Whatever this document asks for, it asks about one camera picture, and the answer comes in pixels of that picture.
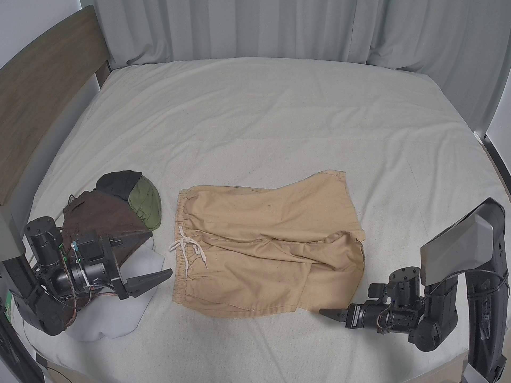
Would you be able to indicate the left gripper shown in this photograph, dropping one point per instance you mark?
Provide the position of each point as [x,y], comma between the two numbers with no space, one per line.
[98,277]

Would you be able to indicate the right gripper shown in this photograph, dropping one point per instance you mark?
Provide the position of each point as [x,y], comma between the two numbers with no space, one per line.
[367,315]

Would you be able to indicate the tan shorts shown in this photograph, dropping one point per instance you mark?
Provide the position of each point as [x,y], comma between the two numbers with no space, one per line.
[259,222]

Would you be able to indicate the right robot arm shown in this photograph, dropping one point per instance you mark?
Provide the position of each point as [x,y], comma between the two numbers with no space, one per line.
[459,245]

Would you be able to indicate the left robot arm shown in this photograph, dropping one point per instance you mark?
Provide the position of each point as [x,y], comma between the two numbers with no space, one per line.
[44,237]

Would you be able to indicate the bed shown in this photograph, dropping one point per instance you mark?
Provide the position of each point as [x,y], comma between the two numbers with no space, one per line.
[299,126]

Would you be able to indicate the white garment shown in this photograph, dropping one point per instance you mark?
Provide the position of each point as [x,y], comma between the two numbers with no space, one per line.
[119,317]

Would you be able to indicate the brown garment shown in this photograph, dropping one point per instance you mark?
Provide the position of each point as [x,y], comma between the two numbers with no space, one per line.
[103,214]

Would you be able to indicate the green garment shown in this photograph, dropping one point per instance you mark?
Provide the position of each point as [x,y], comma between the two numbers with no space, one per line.
[145,202]

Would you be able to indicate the black garment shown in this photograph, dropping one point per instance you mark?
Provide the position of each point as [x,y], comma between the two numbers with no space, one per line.
[117,184]

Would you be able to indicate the pale grey-green curtain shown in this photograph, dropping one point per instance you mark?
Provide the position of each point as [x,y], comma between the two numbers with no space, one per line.
[223,14]
[439,22]

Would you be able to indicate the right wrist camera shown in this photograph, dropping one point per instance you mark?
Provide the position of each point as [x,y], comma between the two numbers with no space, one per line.
[377,291]

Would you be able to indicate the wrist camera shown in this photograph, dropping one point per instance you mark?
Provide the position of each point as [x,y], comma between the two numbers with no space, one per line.
[377,291]
[88,247]

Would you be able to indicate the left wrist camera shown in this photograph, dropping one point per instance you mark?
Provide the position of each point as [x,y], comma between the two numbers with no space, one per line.
[88,247]

